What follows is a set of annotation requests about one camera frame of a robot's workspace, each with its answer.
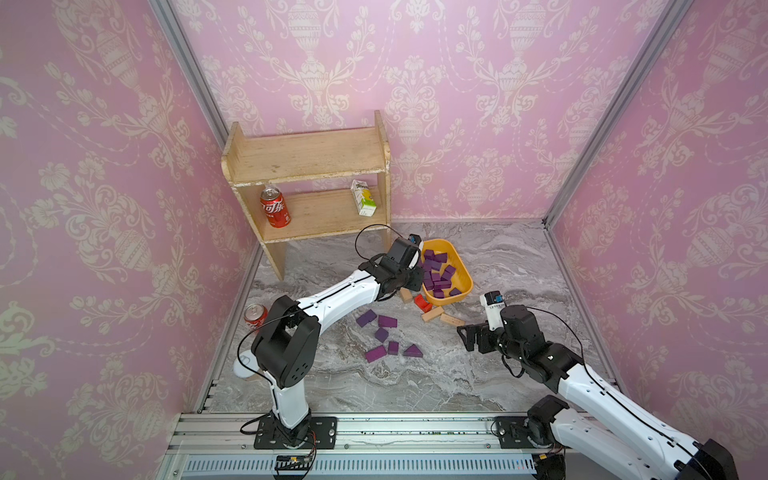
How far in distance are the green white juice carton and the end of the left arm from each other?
0.26 meters

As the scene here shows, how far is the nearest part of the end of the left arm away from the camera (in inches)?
25.2

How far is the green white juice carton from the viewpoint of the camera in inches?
36.3
